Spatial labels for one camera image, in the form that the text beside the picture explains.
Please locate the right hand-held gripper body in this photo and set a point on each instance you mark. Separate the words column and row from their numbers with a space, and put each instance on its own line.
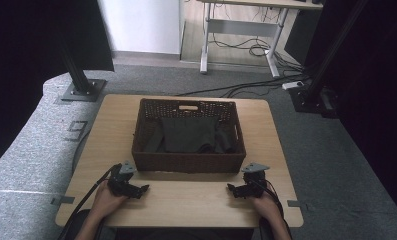
column 254, row 183

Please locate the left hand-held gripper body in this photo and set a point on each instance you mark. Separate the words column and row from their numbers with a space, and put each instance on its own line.
column 121, row 181

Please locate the brown woven basket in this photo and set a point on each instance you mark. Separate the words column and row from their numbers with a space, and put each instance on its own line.
column 186, row 161

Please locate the dark garment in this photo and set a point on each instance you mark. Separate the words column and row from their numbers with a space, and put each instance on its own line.
column 189, row 135

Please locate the person's left hand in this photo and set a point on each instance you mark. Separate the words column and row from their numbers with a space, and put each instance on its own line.
column 107, row 201

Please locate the person's right hand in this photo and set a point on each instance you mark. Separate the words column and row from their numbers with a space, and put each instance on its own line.
column 266, row 206

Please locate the grey tape strip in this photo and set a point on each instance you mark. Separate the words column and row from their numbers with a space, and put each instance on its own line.
column 63, row 200
column 294, row 203

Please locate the white power strip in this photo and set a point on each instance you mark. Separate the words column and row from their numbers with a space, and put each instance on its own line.
column 292, row 85

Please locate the black slanted stand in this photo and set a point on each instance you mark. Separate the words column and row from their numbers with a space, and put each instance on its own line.
column 319, row 76

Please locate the dark curtain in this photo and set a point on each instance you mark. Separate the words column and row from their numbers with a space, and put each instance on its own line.
column 26, row 66
column 379, row 100

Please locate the white-legged desk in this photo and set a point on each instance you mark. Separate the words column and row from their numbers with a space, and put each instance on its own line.
column 242, row 28

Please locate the white panel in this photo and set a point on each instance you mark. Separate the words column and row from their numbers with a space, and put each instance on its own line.
column 142, row 26

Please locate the black stand with base plate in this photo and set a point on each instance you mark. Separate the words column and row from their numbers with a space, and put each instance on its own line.
column 81, row 86

